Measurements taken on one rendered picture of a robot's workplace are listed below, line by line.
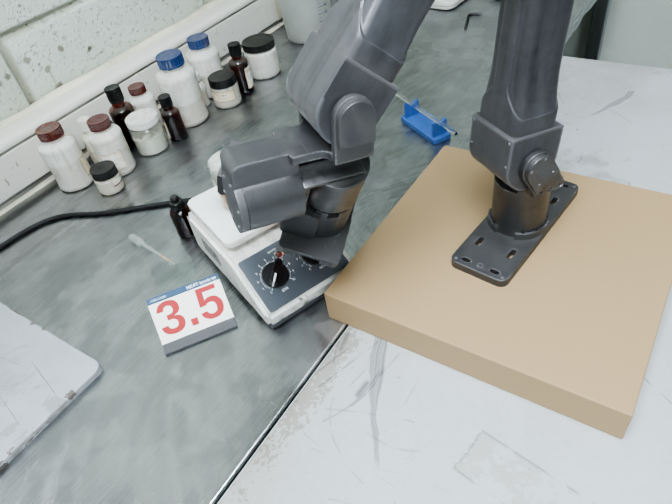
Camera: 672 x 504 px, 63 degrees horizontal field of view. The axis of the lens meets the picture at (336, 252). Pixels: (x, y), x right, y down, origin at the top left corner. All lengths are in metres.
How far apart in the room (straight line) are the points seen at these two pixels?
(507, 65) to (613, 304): 0.27
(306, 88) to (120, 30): 0.77
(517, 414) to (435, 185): 0.33
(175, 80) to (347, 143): 0.66
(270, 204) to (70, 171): 0.60
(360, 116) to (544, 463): 0.35
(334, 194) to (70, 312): 0.44
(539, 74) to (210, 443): 0.48
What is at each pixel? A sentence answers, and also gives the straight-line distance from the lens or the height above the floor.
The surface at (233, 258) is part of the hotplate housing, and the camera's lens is 0.67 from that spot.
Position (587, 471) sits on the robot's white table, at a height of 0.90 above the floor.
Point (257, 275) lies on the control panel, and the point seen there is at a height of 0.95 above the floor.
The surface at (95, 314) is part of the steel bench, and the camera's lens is 0.79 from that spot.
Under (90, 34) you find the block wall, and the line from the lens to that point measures 1.16.
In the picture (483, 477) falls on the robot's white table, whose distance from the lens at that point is 0.56.
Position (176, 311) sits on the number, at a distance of 0.70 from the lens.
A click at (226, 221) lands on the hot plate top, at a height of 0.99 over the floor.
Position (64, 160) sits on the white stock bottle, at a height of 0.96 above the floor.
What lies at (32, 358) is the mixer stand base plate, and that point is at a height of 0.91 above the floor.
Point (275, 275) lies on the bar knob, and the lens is 0.64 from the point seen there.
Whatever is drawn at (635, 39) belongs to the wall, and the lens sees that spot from 2.04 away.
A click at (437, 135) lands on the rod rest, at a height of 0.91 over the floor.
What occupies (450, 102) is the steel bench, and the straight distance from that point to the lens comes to 1.04.
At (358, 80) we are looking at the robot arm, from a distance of 0.44.
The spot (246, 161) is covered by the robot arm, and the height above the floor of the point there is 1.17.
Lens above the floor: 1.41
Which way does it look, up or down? 43 degrees down
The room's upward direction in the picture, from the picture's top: 10 degrees counter-clockwise
